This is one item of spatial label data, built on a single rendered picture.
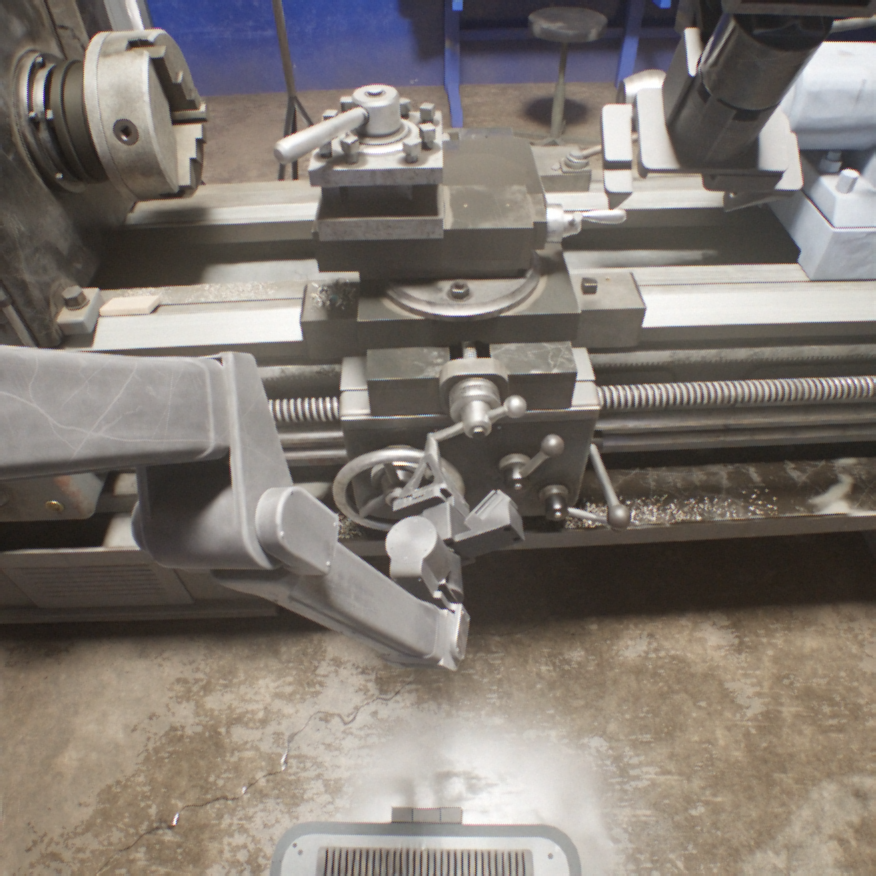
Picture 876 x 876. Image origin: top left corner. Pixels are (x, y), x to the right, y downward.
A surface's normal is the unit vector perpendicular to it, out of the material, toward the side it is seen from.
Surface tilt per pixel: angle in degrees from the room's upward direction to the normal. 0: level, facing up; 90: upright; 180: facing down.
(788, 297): 36
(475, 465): 90
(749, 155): 30
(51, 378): 72
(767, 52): 117
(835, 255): 90
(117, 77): 42
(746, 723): 0
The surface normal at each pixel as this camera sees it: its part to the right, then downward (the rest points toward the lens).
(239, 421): 0.94, -0.06
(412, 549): -0.29, -0.61
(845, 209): 0.03, 0.36
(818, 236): -1.00, 0.04
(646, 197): 0.02, 0.13
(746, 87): -0.33, 0.93
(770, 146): -0.02, -0.18
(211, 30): 0.04, 0.76
